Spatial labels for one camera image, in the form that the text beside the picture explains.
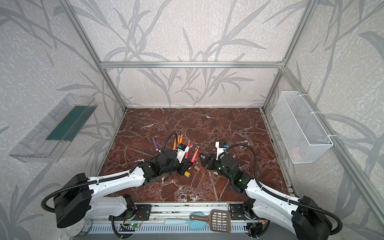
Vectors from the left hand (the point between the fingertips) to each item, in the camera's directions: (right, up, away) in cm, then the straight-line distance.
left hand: (193, 160), depth 79 cm
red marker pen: (-3, +4, -2) cm, 5 cm away
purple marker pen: (-27, +4, +19) cm, 33 cm away
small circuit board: (-27, -28, -10) cm, 40 cm away
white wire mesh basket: (+46, +16, -16) cm, 51 cm away
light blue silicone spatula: (+1, -29, -9) cm, 30 cm away
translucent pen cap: (+2, -8, +9) cm, 12 cm away
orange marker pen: (-10, +8, +22) cm, 26 cm away
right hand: (+5, +5, 0) cm, 8 cm away
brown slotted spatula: (+13, -28, -7) cm, 32 cm away
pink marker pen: (+1, +2, +1) cm, 2 cm away
